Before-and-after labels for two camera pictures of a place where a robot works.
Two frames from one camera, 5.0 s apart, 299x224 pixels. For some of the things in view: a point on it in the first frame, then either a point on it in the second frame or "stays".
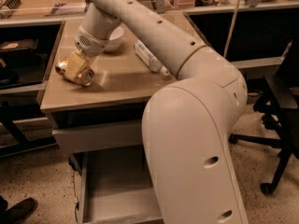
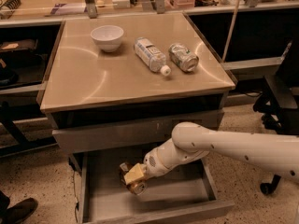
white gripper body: x=91 y=46 → x=151 y=163
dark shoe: x=17 y=213 stays
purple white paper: x=64 y=8 stays
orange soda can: x=85 y=77 → x=137 y=187
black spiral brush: x=12 y=3 stays
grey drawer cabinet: x=106 y=115 stays
